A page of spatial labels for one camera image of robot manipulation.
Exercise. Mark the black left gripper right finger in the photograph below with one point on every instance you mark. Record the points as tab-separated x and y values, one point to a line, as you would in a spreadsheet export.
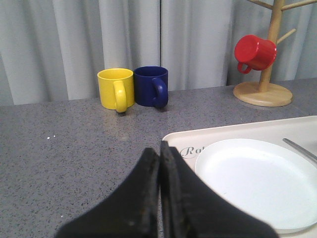
190	209

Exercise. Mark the dark blue mug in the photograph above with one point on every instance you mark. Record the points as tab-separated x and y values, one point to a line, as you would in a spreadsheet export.
151	86

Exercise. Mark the red mug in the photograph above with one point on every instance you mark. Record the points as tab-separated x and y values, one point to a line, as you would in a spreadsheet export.
254	53

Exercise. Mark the yellow mug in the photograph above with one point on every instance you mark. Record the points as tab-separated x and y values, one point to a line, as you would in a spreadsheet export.
116	88

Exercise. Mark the grey curtain backdrop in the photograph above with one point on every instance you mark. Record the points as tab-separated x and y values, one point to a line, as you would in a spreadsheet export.
52	50

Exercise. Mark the silver metal fork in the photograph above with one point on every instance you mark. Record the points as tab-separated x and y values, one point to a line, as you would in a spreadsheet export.
309	155

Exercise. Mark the wooden mug tree stand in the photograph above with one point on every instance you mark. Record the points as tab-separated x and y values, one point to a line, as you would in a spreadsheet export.
264	93

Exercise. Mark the white round plate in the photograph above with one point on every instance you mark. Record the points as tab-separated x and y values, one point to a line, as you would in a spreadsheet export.
267	181

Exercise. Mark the cream rabbit serving tray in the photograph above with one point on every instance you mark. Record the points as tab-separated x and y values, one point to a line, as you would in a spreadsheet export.
302	131

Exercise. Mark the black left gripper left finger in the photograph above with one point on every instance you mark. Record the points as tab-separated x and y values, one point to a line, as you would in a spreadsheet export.
131	211

